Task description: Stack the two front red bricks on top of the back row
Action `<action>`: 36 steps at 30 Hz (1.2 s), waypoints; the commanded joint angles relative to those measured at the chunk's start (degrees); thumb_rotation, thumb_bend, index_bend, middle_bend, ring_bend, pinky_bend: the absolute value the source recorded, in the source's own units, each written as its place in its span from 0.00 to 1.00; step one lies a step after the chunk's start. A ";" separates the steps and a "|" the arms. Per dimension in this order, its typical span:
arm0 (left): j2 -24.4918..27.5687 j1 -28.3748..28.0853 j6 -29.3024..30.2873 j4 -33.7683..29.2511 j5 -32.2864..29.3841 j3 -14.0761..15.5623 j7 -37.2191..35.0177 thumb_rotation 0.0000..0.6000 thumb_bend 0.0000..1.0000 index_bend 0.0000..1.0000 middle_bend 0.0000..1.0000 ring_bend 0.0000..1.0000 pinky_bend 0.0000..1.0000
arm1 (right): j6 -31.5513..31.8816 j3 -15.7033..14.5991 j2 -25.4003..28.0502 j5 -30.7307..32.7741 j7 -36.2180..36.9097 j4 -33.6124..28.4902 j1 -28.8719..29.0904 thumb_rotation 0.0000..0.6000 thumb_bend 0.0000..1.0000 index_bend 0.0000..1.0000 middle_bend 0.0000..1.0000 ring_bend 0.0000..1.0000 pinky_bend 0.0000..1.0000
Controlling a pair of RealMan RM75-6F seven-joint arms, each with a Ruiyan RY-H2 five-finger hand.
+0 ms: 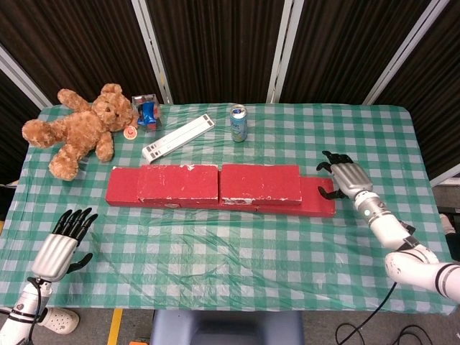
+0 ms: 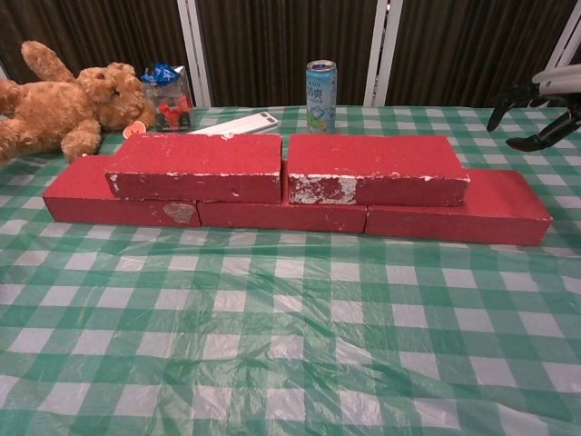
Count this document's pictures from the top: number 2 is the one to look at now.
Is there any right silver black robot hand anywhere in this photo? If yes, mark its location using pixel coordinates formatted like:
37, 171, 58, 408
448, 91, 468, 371
487, 63, 581, 152

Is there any red brick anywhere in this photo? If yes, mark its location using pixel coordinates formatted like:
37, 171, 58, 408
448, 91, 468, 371
195, 199, 369, 235
42, 154, 202, 227
283, 134, 471, 208
365, 168, 554, 249
104, 133, 283, 204

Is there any light blue drink can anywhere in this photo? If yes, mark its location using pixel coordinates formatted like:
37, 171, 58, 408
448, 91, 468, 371
305, 59, 338, 135

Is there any white folded stand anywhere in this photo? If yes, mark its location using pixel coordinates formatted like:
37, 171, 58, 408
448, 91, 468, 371
186, 112, 279, 137

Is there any green checked tablecloth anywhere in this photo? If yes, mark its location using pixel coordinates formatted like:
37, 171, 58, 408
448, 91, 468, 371
0, 104, 581, 436

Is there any clear box with toys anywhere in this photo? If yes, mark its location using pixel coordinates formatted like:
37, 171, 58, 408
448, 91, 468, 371
141, 62, 194, 134

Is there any brown teddy bear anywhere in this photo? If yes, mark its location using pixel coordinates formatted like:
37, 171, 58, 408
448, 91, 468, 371
0, 40, 155, 164

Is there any white partition frame post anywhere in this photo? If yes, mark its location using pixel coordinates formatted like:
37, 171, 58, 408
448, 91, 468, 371
529, 0, 581, 109
175, 0, 212, 108
364, 0, 404, 108

